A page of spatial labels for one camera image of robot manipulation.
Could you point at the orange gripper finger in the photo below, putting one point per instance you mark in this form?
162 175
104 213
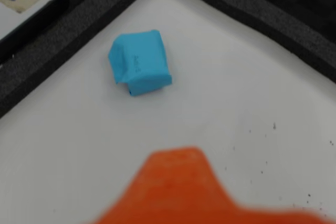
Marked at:
178 187

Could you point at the blue paper ball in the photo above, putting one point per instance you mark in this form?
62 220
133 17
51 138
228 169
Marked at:
141 58

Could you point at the long black foam strip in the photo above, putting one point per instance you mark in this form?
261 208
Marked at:
65 37
262 11

